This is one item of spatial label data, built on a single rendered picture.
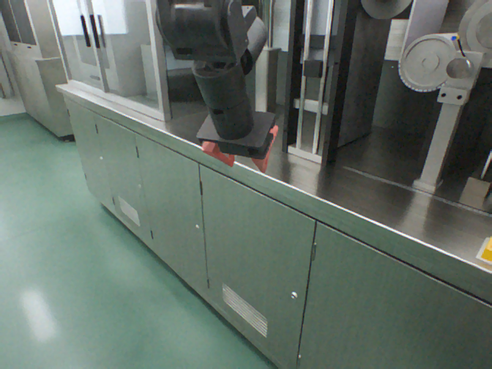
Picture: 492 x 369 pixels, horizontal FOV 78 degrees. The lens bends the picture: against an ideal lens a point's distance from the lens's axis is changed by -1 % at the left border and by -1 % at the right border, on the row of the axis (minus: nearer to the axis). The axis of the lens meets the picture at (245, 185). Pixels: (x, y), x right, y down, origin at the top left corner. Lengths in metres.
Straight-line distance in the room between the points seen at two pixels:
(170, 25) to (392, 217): 0.55
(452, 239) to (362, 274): 0.22
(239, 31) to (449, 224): 0.57
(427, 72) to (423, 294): 0.50
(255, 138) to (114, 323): 1.40
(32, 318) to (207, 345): 0.87
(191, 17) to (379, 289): 0.68
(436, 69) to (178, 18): 0.66
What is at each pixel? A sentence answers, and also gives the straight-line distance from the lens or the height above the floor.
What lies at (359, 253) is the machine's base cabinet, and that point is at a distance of 0.77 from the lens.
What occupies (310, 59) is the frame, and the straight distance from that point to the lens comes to 0.89.
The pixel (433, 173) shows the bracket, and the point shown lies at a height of 0.93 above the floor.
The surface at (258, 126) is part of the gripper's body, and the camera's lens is 0.44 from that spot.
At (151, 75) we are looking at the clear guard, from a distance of 1.34.
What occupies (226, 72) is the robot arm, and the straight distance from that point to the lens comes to 0.36.
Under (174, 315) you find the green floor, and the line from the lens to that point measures 1.65.
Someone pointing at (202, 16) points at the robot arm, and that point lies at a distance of 0.33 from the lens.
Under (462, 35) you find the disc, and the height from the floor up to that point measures 1.23.
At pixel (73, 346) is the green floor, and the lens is 1.69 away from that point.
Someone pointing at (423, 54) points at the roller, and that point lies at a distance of 0.88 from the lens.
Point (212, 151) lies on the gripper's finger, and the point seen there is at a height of 1.09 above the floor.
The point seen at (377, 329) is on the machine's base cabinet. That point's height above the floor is 0.60.
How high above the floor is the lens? 1.26
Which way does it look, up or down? 28 degrees down
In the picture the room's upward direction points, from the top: straight up
